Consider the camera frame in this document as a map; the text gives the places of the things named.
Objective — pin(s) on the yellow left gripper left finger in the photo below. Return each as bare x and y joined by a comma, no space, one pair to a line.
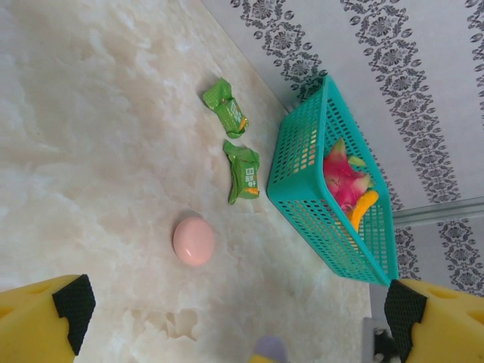
30,325

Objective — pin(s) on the purple earbud charging case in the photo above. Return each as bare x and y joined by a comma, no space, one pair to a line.
270,346

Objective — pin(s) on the aluminium frame post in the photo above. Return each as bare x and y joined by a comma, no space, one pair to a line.
446,211

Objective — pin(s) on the yellow toy banana bunch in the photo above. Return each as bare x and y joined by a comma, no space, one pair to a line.
363,208

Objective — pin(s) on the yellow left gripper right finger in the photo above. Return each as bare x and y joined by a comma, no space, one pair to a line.
453,332

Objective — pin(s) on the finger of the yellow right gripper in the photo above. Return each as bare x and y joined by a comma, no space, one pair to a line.
262,359

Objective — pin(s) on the teal plastic mesh basket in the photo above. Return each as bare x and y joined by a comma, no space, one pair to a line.
302,170

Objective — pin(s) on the pink toy dragon fruit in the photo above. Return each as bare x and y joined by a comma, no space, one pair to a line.
342,177

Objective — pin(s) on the green snack packet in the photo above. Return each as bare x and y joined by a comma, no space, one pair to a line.
244,174
227,109

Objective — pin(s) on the pink earbud charging case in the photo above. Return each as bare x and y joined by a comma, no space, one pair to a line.
194,242

